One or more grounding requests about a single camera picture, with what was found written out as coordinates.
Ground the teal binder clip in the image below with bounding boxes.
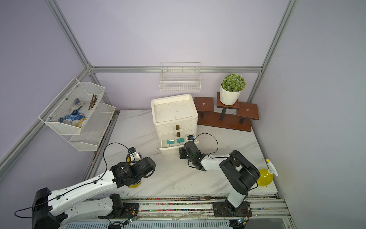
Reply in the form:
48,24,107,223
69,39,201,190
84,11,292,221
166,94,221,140
177,138,185,144
167,140,175,147

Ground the white three-drawer cabinet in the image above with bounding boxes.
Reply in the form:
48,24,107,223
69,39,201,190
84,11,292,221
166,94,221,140
151,94,198,156

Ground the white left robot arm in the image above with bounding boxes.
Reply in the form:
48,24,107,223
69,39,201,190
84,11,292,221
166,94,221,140
31,157,156,229

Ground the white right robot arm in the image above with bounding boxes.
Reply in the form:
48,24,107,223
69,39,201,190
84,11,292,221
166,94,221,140
179,141,261,209

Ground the yellow rubber glove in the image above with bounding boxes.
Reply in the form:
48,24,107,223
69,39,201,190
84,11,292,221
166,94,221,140
128,181,141,189

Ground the brown wooden stepped stand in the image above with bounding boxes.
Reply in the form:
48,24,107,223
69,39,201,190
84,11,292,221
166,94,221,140
194,93,259,132

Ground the green potted plant white pot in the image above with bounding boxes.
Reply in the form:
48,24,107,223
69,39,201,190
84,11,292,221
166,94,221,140
220,73,246,106

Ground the yellow spray bottle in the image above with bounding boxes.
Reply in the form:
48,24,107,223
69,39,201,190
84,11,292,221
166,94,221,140
257,159,278,187

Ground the blue white cloth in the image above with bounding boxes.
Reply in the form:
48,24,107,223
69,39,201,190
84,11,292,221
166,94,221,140
59,98,86,127

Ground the white mesh two-tier shelf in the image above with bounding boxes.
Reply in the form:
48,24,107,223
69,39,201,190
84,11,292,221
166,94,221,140
39,78,116,151

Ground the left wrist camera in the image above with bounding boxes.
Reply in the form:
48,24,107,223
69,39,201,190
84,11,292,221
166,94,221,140
126,147,142,162

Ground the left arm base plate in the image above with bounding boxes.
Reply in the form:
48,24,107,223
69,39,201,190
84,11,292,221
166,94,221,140
98,194,139,219

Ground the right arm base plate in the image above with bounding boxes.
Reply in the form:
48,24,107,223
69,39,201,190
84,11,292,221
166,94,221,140
213,200,252,217

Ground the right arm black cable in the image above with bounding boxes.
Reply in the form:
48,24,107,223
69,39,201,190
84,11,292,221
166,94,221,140
187,132,259,191

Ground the white wire wall basket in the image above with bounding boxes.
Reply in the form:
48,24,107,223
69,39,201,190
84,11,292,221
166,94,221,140
159,62,202,92

